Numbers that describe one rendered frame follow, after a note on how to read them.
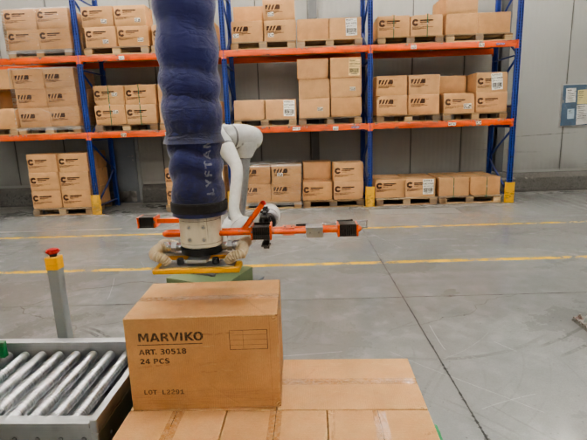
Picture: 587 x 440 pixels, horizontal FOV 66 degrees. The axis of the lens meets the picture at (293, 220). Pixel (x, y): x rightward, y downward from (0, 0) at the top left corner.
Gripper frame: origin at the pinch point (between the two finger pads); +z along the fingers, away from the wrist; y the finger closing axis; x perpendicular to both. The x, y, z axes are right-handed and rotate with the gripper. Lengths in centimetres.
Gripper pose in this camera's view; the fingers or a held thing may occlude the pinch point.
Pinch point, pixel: (264, 230)
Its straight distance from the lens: 187.9
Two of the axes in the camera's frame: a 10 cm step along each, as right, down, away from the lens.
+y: 0.3, 9.8, 2.1
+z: -0.1, 2.1, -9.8
